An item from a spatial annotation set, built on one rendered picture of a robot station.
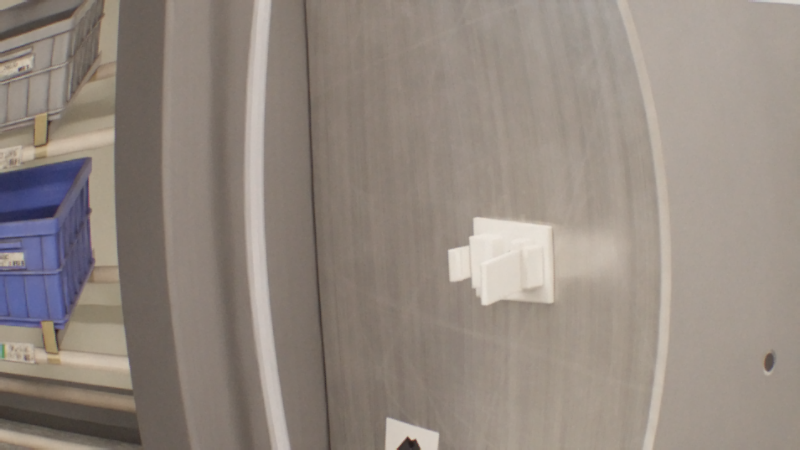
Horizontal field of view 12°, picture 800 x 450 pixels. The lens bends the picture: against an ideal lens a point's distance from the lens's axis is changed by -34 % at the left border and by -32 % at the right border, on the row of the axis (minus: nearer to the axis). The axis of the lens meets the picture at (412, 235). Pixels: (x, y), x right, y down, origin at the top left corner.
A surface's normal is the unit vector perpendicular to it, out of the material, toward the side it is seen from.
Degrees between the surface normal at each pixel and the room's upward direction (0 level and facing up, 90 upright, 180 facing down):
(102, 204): 90
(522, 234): 90
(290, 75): 85
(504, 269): 91
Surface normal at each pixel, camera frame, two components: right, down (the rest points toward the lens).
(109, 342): -0.11, 0.15
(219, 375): 0.70, 0.14
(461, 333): -0.71, 0.15
